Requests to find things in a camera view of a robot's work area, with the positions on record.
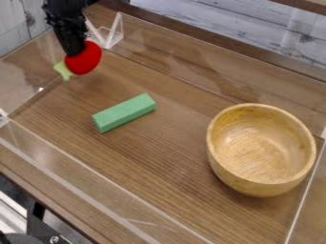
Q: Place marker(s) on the light wooden bowl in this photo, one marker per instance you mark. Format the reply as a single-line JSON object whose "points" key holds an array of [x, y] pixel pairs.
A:
{"points": [[261, 149]]}

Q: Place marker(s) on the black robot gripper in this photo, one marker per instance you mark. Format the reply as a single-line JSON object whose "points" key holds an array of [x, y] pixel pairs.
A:
{"points": [[65, 15]]}

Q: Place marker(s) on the black table leg bracket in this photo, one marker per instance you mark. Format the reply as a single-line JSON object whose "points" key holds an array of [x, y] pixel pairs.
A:
{"points": [[38, 229]]}

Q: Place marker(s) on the clear acrylic tray wall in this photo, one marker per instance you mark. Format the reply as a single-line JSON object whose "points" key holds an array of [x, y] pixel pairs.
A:
{"points": [[103, 210]]}

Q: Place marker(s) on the green foam block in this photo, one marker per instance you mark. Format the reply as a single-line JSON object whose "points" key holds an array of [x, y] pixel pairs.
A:
{"points": [[122, 113]]}

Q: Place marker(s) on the red plush strawberry toy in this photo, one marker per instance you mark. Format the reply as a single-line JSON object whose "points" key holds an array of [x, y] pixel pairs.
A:
{"points": [[82, 63]]}

